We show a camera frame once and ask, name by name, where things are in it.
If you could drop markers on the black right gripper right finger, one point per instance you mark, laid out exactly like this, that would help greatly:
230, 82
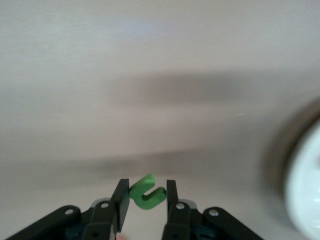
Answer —
172, 200

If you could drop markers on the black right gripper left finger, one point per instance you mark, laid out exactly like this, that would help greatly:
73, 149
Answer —
122, 200

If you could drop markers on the green foam letter u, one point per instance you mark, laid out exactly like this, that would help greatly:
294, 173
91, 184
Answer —
136, 192

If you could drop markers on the brown table cover sheet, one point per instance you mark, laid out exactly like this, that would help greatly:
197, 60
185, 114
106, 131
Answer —
100, 75

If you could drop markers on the beige brown plate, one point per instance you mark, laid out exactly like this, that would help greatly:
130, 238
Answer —
307, 187

